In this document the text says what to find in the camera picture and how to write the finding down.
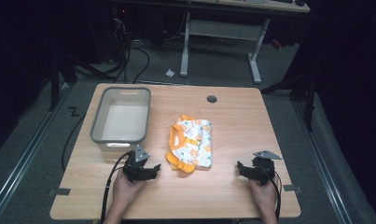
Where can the crumpled white paper scrap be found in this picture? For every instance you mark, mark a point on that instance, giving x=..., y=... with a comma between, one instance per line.
x=170, y=73

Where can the black metal stand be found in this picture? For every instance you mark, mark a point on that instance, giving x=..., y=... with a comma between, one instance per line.
x=56, y=77
x=303, y=90

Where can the white-legged desk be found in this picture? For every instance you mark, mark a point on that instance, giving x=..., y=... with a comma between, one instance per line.
x=226, y=28

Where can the grey plastic bin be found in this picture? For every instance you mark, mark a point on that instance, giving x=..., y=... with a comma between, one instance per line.
x=122, y=118

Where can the person's left hand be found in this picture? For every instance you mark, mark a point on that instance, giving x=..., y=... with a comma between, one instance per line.
x=125, y=188

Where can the orange and white baby garment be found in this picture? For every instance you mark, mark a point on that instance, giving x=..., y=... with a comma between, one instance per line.
x=191, y=148

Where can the grey tape strip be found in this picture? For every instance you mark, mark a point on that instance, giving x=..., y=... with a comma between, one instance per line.
x=292, y=188
x=59, y=192

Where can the metal floor rail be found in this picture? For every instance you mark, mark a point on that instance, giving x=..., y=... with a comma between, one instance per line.
x=324, y=165
x=19, y=161

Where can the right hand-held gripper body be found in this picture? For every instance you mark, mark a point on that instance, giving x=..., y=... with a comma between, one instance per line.
x=263, y=167

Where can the person's right hand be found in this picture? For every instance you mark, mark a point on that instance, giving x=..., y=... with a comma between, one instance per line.
x=264, y=194

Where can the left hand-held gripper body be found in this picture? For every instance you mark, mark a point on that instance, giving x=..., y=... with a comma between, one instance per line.
x=135, y=166

